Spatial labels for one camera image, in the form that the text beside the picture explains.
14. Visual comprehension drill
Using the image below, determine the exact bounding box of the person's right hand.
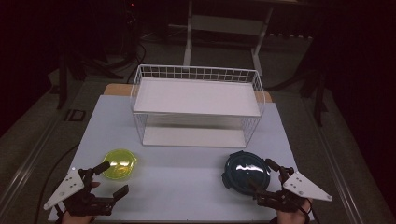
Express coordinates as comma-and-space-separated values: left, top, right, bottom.
275, 198, 314, 224

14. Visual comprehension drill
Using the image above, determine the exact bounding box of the white metal table frame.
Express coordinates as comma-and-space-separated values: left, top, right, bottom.
182, 0, 313, 77

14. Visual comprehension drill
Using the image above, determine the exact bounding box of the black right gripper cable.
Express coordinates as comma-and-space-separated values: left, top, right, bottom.
297, 198, 317, 224

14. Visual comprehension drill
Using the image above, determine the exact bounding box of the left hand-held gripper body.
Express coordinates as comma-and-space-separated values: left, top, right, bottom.
43, 167, 116, 217

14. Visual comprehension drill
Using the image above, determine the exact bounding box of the black floor socket box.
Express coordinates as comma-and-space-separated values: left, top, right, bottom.
64, 108, 87, 123

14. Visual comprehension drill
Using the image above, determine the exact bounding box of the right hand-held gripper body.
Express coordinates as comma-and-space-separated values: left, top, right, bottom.
256, 167, 333, 215

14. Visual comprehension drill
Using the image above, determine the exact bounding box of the dark blue lidded glass container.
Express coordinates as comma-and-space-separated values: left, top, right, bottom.
220, 150, 273, 197

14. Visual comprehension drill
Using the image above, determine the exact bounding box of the bundle of black cables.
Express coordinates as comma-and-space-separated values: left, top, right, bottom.
102, 41, 148, 84

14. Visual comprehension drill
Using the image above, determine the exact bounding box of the black stand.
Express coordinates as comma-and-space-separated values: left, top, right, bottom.
298, 60, 329, 128
56, 50, 87, 110

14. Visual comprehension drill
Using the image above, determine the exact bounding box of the white wire shelf rack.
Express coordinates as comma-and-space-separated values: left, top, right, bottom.
130, 63, 266, 149

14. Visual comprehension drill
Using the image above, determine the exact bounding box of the yellow-green plastic bowl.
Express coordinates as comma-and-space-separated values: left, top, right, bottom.
102, 148, 138, 181

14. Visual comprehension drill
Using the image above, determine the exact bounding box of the black floor cable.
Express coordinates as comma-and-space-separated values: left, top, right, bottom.
33, 142, 81, 224

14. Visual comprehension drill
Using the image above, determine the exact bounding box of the white table cover sheet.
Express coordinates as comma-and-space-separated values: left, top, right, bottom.
48, 94, 316, 224

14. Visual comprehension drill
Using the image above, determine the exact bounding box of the person's left hand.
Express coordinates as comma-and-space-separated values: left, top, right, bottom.
61, 216, 96, 224

